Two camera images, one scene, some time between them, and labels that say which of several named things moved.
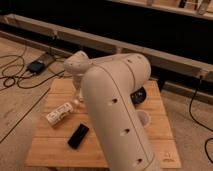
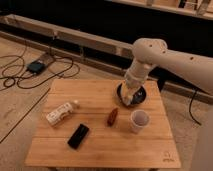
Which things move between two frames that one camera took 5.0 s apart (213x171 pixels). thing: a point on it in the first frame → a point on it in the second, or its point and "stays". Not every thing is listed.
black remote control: (78, 136) stays
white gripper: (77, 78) → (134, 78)
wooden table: (64, 135) stays
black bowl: (138, 96) stays
